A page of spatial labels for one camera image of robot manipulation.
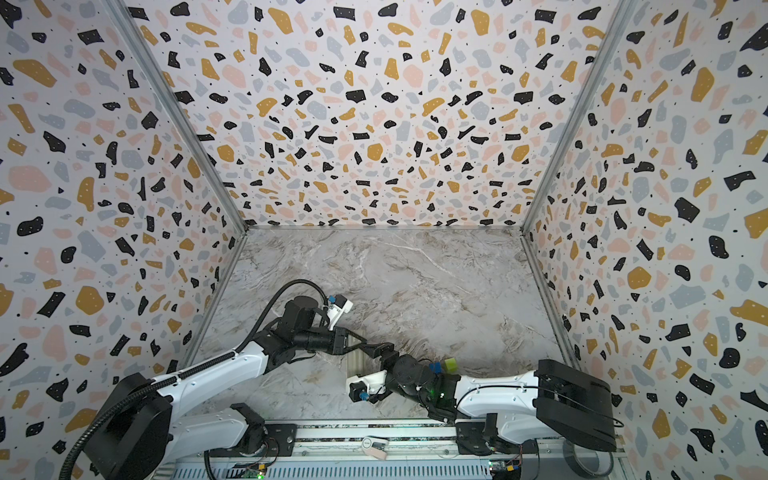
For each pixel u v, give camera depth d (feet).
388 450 2.39
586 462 2.33
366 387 2.03
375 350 2.25
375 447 2.34
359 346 2.45
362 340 2.55
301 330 2.21
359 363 2.50
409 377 1.89
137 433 1.31
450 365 2.79
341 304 2.49
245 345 1.86
